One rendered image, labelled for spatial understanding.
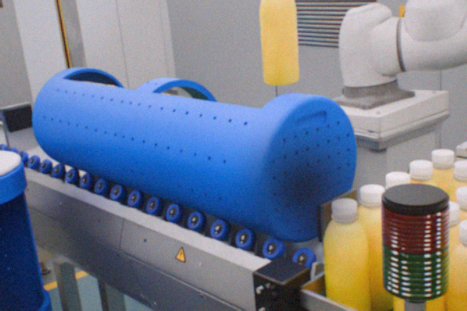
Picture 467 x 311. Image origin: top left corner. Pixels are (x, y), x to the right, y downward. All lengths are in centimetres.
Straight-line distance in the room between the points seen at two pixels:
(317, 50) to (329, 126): 211
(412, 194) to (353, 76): 123
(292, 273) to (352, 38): 94
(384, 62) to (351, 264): 91
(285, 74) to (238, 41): 258
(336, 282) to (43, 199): 110
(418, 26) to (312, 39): 160
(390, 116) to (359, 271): 79
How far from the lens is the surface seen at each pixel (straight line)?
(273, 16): 123
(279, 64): 124
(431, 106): 187
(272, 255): 119
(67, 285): 211
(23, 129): 224
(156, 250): 147
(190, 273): 138
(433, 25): 176
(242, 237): 124
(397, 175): 111
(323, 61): 330
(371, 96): 184
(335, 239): 99
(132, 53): 684
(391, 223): 62
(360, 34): 181
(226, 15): 387
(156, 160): 133
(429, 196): 62
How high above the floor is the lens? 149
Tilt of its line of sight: 18 degrees down
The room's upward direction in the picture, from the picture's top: 5 degrees counter-clockwise
